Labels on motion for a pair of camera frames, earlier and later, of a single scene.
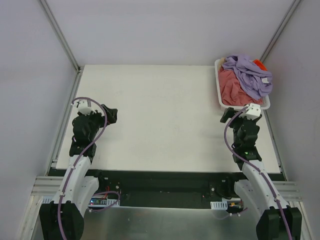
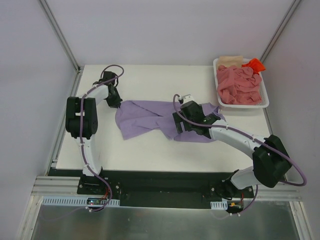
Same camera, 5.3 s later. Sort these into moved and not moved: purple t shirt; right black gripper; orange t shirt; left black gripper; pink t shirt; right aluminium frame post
Moved: left black gripper; right black gripper; purple t shirt
Not moved: pink t shirt; orange t shirt; right aluminium frame post
